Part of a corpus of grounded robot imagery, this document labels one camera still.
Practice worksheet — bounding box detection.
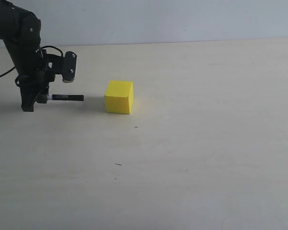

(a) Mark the black white whiteboard marker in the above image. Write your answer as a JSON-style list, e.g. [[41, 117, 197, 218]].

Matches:
[[47, 94, 84, 102]]

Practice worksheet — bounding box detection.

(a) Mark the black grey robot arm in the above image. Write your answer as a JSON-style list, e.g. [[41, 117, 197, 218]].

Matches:
[[0, 0, 49, 112]]

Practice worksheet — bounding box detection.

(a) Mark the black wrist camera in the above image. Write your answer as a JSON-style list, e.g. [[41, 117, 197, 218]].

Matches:
[[46, 51, 77, 83]]

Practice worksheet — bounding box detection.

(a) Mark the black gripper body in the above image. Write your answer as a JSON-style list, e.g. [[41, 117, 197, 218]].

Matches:
[[15, 49, 55, 96]]

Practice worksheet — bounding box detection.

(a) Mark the yellow cube block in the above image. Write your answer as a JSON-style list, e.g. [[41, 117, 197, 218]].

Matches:
[[104, 80, 134, 115]]

